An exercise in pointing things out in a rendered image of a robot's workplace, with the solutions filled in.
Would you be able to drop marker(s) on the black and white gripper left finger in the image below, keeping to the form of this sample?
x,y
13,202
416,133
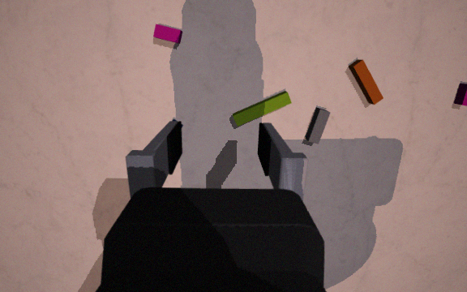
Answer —
x,y
151,166

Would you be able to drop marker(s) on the magenta rod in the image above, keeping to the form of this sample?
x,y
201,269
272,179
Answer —
x,y
168,34
461,96

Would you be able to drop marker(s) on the lime green rod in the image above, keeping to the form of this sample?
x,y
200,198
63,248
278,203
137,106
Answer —
x,y
261,108

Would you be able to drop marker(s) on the orange rectangular bar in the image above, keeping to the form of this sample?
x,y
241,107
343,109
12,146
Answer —
x,y
366,82

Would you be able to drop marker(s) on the dark grey rectangular block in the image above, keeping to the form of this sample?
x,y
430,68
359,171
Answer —
x,y
317,125

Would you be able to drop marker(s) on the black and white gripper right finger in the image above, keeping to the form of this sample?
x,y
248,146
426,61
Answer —
x,y
286,169

